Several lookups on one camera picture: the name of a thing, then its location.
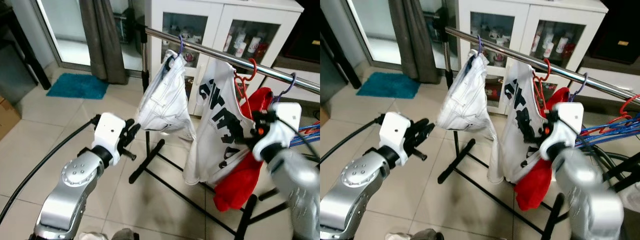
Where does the cream denim jacket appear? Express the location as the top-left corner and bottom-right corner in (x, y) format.
(136, 50), (197, 142)
(435, 49), (496, 141)

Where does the blue plastic clothes hanger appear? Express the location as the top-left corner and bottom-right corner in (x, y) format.
(289, 122), (321, 148)
(575, 115), (640, 148)

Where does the red plastic clothes hanger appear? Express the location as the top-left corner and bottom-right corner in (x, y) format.
(620, 94), (640, 121)
(532, 58), (552, 116)
(234, 58), (258, 118)

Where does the white black-print t-shirt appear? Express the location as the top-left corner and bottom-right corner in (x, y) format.
(182, 59), (261, 187)
(487, 60), (556, 185)

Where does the teal floor mat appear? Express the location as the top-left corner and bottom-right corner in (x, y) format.
(356, 71), (421, 99)
(46, 73), (110, 100)

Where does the red fleece garment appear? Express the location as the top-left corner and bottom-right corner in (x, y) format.
(514, 87), (571, 212)
(214, 87), (273, 212)

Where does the chrome and black clothes rack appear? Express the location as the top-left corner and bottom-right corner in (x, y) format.
(435, 20), (640, 240)
(129, 24), (321, 240)

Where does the grey curtain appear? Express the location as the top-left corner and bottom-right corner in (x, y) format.
(80, 0), (128, 85)
(389, 0), (441, 85)

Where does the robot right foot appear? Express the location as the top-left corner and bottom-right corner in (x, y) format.
(111, 228), (141, 240)
(413, 228), (443, 240)

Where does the black boxy appliance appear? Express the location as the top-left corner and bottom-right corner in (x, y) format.
(280, 0), (321, 71)
(582, 0), (640, 76)

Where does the black desk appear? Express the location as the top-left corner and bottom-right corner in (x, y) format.
(0, 5), (51, 91)
(320, 10), (362, 90)

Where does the white glass-door cabinet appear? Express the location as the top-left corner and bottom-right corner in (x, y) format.
(457, 0), (640, 101)
(145, 0), (321, 117)

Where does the sliding glass door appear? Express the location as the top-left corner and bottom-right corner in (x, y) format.
(335, 0), (451, 68)
(10, 0), (146, 76)

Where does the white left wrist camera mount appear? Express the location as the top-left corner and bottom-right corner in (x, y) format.
(92, 113), (127, 167)
(378, 112), (412, 167)

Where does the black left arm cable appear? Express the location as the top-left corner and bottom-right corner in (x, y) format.
(320, 117), (385, 162)
(0, 116), (101, 225)

